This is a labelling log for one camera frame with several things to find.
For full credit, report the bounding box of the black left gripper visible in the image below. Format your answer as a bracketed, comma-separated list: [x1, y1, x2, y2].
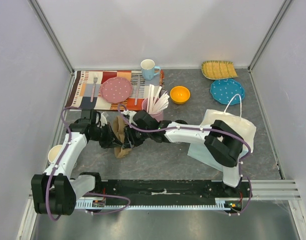
[90, 122, 123, 149]

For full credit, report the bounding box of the brown cardboard cup carrier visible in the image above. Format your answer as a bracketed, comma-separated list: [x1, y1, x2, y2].
[112, 115, 132, 159]

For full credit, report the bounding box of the black plastic cup lid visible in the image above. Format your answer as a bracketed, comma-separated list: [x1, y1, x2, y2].
[175, 119, 188, 125]

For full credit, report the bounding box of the light blue paper bag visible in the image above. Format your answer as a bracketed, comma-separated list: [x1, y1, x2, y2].
[187, 93, 257, 172]

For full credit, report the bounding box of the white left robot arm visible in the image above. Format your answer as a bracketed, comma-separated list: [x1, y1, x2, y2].
[31, 109, 123, 221]

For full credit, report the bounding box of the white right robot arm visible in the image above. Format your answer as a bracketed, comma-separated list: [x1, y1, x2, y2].
[120, 110, 251, 197]

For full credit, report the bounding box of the pink straw holder cup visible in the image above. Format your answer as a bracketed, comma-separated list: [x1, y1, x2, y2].
[141, 98, 164, 122]

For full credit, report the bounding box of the white wrapped straw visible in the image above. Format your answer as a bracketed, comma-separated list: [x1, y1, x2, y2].
[156, 91, 170, 112]
[146, 84, 155, 113]
[151, 86, 162, 114]

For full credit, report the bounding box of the pink polka dot plate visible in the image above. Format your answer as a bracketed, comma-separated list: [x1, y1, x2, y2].
[100, 77, 133, 104]

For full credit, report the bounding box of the colourful striped placemat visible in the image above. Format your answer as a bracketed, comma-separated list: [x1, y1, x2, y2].
[65, 70, 165, 111]

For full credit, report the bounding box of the grey table knife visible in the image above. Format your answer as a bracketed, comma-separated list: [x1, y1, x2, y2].
[134, 75, 141, 106]

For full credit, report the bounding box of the orange bowl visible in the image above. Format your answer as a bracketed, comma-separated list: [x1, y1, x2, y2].
[170, 85, 191, 105]

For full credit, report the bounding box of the light blue mug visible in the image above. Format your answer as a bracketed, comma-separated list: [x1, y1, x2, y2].
[140, 59, 161, 81]

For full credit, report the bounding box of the blue polka dot plate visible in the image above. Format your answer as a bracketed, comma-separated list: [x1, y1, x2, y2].
[210, 78, 246, 105]

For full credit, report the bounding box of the yellow woven tray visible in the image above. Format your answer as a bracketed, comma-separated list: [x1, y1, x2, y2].
[201, 60, 238, 80]

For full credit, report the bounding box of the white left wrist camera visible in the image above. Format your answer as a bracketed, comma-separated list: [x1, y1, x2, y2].
[96, 111, 109, 128]

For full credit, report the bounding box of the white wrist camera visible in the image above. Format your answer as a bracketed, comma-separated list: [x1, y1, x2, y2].
[96, 111, 109, 128]
[122, 110, 137, 124]

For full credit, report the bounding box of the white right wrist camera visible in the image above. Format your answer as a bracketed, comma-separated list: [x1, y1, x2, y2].
[122, 110, 137, 124]

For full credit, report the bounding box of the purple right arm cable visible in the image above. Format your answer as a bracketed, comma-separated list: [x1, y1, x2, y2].
[117, 103, 253, 217]

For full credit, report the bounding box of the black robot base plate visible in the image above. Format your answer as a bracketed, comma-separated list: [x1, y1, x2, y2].
[93, 179, 251, 205]

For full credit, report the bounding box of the silver fork pink handle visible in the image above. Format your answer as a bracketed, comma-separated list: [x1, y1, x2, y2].
[90, 72, 98, 103]

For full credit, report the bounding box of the grey slotted cable duct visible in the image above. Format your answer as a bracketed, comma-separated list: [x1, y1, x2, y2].
[75, 198, 242, 211]

